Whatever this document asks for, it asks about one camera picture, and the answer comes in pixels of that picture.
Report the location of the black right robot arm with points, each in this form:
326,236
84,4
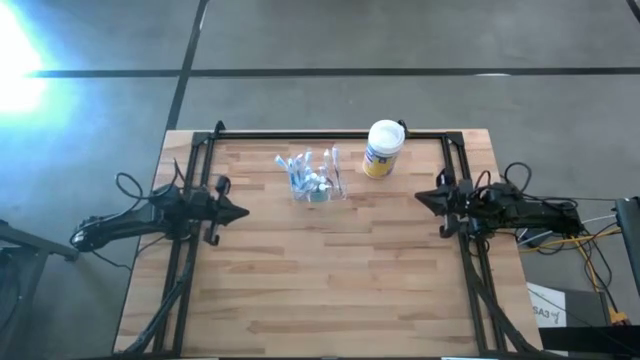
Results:
525,210

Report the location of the maroon toothbrush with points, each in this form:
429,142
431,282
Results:
327,159

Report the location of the purple toothbrush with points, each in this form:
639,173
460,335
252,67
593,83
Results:
332,172

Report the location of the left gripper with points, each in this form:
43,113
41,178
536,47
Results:
212,210

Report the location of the yellow wipes canister white lid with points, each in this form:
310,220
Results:
382,160

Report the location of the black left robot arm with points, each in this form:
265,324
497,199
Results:
130,220

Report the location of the blue toothbrush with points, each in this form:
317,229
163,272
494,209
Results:
291,165
308,156
286,166
305,170
299,161
300,177
280,161

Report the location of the grey box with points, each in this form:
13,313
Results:
585,307

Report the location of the black case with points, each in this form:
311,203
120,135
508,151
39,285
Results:
590,342

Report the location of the black power adapter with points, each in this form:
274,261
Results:
537,239

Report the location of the clear acrylic organizer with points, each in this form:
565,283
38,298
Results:
335,195

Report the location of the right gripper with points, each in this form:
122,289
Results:
455,205

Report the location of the black aluminium table frame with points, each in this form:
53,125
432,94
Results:
325,135

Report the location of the black metal stand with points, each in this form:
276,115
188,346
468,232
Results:
30,240

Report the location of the white paper sheet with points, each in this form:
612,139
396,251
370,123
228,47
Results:
545,300

